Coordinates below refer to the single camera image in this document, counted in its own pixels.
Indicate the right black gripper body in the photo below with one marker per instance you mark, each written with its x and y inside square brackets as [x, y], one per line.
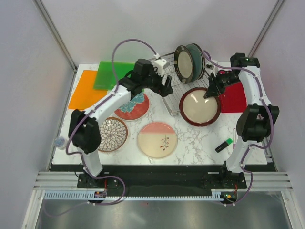
[218, 82]

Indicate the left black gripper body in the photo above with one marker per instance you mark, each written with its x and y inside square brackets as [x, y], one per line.
[157, 87]

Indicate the dark red rimmed beige plate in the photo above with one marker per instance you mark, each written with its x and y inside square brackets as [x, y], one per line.
[197, 110]

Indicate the pink beige leaf plate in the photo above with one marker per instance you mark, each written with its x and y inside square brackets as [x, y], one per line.
[157, 140]

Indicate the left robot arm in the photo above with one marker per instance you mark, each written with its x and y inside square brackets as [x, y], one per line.
[84, 129]

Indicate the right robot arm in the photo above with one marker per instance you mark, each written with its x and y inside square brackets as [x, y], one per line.
[255, 123]

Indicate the dark striped plate behind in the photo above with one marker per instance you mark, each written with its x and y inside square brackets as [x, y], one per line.
[203, 62]

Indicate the red plastic folder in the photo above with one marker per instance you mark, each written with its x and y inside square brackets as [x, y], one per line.
[232, 97]

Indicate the black gold rimmed plate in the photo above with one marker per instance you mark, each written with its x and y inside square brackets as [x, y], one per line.
[183, 64]

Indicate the red blue flower plate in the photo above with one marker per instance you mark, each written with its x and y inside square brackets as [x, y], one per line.
[135, 108]

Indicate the teal green plate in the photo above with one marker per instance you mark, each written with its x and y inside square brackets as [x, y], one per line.
[197, 60]

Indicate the white pink pen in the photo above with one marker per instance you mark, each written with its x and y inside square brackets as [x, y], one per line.
[234, 137]

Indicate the green plastic folder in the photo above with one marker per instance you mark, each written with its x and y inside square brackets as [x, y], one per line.
[105, 79]

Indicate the black green highlighter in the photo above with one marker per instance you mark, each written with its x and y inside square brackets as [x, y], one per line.
[224, 145]

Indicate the brown floral pattern plate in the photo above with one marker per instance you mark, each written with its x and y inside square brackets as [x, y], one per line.
[114, 133]

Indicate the orange plastic folder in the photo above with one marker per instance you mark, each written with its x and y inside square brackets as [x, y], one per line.
[85, 95]

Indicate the crumpled plastic bottle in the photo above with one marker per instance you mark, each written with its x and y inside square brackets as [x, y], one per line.
[60, 143]

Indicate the metal wire dish rack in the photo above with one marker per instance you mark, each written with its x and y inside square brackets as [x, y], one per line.
[179, 89]

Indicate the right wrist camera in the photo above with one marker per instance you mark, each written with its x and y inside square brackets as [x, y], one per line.
[210, 68]

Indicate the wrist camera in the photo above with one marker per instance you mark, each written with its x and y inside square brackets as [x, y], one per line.
[160, 64]
[210, 68]

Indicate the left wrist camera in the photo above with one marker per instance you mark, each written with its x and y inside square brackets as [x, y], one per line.
[160, 64]

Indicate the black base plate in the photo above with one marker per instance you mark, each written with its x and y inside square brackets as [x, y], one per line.
[155, 179]

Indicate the white cable duct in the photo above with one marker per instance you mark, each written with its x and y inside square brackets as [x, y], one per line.
[94, 195]

